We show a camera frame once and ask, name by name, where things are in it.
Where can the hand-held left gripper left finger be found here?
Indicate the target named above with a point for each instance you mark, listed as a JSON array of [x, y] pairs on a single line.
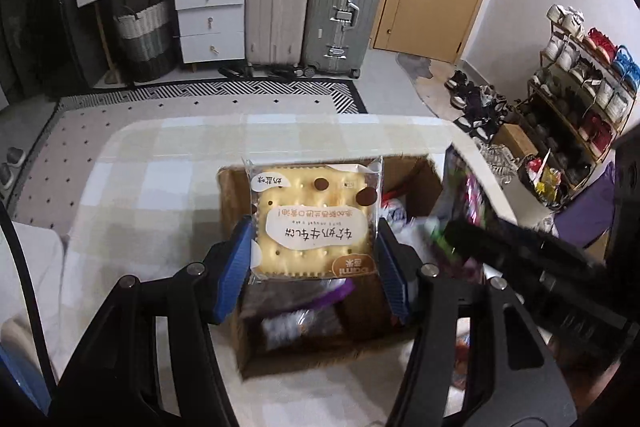
[[240, 257]]

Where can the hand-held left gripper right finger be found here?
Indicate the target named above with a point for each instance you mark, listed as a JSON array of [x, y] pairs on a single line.
[[392, 272]]

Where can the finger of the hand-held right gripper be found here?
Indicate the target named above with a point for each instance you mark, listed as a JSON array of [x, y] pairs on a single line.
[[627, 202], [495, 247]]

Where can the brown cardboard box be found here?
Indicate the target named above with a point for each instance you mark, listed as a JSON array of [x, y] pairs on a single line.
[[367, 314]]

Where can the pink green snack packet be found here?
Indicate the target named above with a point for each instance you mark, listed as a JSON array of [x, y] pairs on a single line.
[[475, 197]]

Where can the cream cracker packet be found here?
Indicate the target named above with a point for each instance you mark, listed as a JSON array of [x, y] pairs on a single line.
[[310, 227]]

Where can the purple cloth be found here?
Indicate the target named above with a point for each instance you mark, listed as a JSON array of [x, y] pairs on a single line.
[[590, 207]]

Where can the white snack packet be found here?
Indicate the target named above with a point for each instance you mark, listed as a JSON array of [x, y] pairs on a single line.
[[400, 219]]

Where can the purple snack packet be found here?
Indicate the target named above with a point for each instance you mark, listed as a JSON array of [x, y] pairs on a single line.
[[332, 294]]

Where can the metal shoe rack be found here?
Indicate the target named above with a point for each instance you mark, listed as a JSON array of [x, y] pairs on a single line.
[[600, 127]]

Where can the bag of red yellow packets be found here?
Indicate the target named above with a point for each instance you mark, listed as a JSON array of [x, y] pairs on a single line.
[[545, 182]]

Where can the clear dark cookie packet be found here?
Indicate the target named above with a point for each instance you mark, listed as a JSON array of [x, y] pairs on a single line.
[[305, 329]]

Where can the small brown carton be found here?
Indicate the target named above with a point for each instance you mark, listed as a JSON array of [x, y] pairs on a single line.
[[515, 139]]

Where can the checked tablecloth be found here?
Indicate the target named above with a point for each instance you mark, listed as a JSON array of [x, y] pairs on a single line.
[[150, 167]]

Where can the pile of shoes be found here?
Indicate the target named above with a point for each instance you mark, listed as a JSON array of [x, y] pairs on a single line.
[[475, 107]]

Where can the rows of sneakers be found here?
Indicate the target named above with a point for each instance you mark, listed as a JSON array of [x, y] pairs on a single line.
[[595, 57]]

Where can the grey brown door mat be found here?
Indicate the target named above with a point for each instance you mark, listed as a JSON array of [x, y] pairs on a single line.
[[440, 79]]

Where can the patterned area rug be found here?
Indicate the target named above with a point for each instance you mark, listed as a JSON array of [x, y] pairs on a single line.
[[150, 97]]

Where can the striped woven basket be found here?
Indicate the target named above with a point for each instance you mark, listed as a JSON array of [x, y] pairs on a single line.
[[145, 42]]

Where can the grey slippers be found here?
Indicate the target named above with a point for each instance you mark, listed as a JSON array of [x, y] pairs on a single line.
[[11, 167]]

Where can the white drawer cabinet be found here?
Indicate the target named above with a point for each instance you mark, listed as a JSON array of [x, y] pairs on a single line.
[[210, 7]]

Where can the beige suitcase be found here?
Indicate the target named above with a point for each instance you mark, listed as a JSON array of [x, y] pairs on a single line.
[[277, 2]]

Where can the silver suitcase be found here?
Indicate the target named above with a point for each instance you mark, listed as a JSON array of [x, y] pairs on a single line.
[[345, 12]]

